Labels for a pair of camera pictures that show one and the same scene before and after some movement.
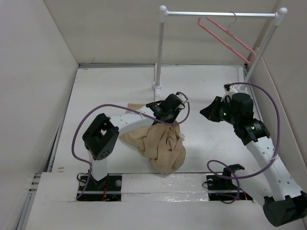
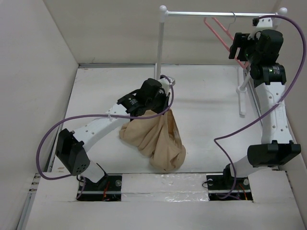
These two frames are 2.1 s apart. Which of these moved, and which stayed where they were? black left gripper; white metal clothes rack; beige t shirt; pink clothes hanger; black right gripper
Moved: black right gripper; pink clothes hanger; black left gripper
Stayed: beige t shirt; white metal clothes rack
